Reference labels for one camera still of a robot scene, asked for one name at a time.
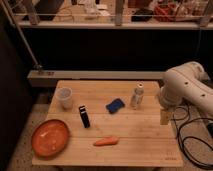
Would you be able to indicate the cream wooden end effector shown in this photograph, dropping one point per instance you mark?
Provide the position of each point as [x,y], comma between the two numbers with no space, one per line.
[165,116]

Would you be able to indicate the black eraser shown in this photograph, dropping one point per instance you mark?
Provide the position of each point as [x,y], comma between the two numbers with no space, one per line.
[84,116]

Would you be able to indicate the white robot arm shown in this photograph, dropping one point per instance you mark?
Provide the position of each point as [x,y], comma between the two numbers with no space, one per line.
[184,82]

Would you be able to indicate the clear plastic bottle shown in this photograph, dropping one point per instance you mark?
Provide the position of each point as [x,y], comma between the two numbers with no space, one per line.
[137,96]

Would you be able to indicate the blue sponge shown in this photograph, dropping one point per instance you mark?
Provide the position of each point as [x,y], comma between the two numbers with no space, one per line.
[115,105]

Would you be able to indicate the wooden table board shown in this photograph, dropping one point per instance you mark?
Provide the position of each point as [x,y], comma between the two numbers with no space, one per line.
[143,141]

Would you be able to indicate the orange carrot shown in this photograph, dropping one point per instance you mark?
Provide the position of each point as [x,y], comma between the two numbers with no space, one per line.
[112,140]

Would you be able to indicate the translucent plastic cup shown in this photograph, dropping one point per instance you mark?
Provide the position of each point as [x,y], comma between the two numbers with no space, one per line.
[64,97]

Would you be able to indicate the orange plate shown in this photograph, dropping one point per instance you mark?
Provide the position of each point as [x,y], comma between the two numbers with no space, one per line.
[50,138]

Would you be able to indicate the grey metal ledge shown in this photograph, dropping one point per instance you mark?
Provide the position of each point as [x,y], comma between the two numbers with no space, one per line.
[49,78]

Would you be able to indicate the metal diagonal pole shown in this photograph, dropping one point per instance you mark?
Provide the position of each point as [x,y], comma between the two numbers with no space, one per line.
[37,65]

